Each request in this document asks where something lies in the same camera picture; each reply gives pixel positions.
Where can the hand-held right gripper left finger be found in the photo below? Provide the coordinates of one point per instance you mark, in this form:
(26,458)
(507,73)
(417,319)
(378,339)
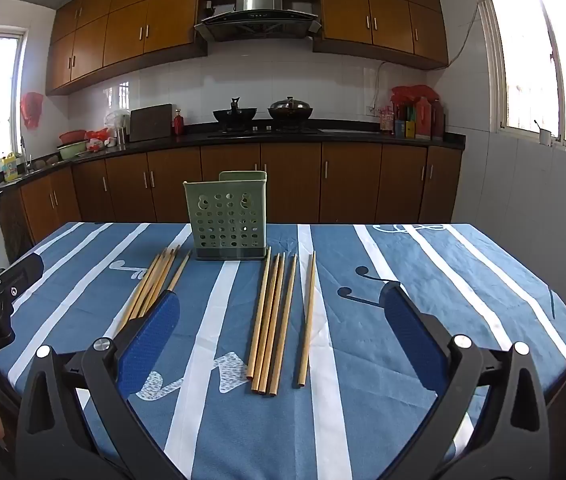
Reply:
(155,332)

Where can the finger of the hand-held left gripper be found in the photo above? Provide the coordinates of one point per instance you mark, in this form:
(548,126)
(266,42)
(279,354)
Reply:
(20,274)

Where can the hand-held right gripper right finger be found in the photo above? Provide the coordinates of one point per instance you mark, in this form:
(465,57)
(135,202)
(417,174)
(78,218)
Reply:
(408,332)

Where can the green perforated chopstick holder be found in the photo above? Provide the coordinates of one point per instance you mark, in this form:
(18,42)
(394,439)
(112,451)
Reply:
(225,220)

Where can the blue white striped tablecloth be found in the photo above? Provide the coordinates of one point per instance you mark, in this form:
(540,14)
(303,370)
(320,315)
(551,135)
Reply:
(363,410)

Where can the yellow dish soap bottle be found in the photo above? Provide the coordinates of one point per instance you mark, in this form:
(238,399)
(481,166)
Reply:
(10,169)

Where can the steel kitchen faucet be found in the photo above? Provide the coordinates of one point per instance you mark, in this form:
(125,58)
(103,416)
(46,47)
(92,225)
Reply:
(25,155)

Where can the green plastic basin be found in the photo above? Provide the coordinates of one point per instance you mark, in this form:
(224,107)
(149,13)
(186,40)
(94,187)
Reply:
(72,150)

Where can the red plastic basin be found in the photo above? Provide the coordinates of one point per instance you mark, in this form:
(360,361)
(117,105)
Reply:
(73,136)

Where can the red white plastic bag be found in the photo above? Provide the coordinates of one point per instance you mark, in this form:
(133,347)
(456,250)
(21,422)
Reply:
(98,140)

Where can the red hanging plastic bag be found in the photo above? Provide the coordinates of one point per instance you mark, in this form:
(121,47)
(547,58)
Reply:
(31,110)

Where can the small white fan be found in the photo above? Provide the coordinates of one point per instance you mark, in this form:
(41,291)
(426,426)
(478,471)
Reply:
(116,119)

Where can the brown lower kitchen cabinets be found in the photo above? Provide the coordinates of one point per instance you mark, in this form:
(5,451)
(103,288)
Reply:
(288,180)

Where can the brown kitchen cabinets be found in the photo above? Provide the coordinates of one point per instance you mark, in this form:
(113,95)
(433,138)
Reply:
(288,180)
(123,35)

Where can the dark wooden cutting board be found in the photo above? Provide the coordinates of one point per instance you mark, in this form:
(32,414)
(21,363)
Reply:
(150,122)

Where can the black kitchen countertop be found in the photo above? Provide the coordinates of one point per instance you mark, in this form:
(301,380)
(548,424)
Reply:
(353,136)

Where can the small red bottle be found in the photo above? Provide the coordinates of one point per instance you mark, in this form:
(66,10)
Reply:
(179,124)

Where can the dark sauce bottle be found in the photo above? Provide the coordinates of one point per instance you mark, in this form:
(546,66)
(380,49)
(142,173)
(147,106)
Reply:
(437,122)

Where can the large red plastic bottle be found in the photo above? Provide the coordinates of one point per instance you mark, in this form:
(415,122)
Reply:
(423,120)

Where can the black gas stove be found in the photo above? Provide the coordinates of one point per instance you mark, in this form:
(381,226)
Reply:
(263,131)

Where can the black open wok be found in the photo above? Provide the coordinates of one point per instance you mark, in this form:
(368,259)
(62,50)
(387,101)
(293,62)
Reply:
(234,114)

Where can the white cup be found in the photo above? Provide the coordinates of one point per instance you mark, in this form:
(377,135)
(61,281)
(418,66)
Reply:
(545,137)

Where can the red bags above bottles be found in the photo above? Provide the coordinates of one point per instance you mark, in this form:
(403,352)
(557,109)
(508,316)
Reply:
(413,94)

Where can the black wok with lid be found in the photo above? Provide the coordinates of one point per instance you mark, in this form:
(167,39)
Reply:
(290,110)

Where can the brown upper kitchen cabinets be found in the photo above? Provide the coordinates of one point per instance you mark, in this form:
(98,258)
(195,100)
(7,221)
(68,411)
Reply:
(123,35)

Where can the large sliding window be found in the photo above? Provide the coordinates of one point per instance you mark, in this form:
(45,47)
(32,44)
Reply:
(528,55)

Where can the steel range hood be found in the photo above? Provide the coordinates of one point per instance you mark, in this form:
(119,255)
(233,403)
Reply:
(258,10)

